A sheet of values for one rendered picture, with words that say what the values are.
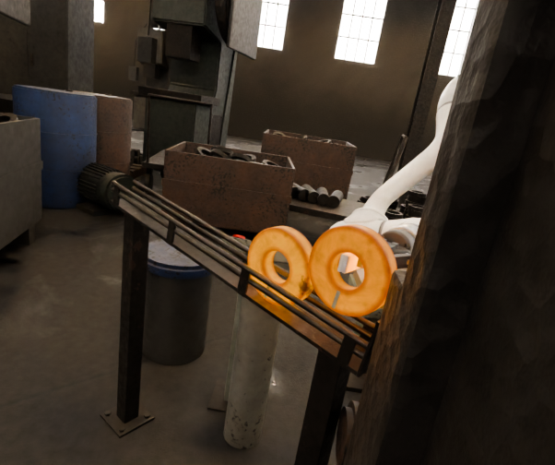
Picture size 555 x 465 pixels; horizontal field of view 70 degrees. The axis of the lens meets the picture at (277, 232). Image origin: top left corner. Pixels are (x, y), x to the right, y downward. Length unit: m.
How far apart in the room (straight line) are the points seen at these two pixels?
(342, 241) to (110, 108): 3.39
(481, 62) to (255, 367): 1.07
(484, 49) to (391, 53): 12.44
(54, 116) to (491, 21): 3.33
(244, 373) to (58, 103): 2.68
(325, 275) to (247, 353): 0.54
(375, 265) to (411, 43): 12.24
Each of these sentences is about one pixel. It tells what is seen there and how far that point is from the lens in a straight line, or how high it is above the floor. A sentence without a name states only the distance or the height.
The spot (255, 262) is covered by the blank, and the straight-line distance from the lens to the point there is 0.80.
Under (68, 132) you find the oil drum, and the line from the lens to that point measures 3.48.
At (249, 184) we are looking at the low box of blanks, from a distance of 2.88.
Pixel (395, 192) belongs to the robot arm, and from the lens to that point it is 1.11.
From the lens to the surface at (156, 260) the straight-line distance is 1.49.
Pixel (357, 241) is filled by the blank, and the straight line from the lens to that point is 0.66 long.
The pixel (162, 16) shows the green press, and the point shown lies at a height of 1.85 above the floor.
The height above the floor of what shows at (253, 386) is 0.24.
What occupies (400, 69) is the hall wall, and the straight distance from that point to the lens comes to 12.68.
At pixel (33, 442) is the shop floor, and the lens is 1.47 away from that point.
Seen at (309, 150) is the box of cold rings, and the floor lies 0.63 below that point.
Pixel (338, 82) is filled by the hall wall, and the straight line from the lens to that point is 12.44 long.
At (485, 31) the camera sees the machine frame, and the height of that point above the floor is 1.06.
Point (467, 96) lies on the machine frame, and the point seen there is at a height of 1.03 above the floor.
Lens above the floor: 1.01
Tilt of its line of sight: 17 degrees down
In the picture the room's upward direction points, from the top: 9 degrees clockwise
